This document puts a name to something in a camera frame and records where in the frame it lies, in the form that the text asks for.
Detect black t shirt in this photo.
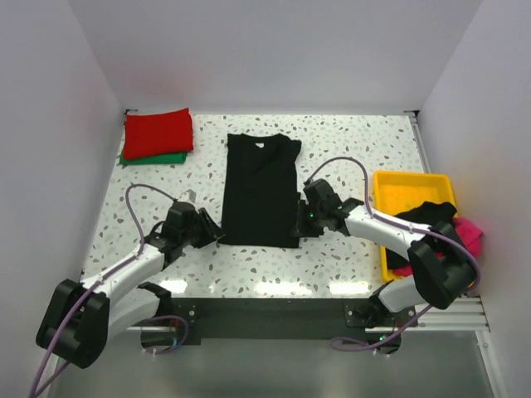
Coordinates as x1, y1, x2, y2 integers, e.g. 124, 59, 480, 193
219, 133, 302, 249
386, 201, 457, 276

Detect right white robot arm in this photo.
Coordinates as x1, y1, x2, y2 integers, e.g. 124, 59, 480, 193
295, 179, 480, 327

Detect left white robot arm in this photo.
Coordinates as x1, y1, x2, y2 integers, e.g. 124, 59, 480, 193
36, 201, 225, 369

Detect green folded t shirt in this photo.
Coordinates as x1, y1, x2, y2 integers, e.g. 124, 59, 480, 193
119, 153, 188, 166

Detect yellow plastic bin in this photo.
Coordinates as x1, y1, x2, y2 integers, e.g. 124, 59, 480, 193
372, 169, 475, 283

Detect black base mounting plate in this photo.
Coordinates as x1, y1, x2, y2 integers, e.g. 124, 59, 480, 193
139, 296, 418, 353

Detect red folded t shirt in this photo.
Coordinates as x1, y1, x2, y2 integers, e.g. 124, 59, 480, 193
123, 108, 194, 161

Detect pink t shirt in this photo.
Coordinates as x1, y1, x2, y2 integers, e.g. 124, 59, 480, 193
386, 217, 483, 277

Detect aluminium frame rail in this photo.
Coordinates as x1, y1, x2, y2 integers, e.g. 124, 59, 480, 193
28, 289, 509, 398

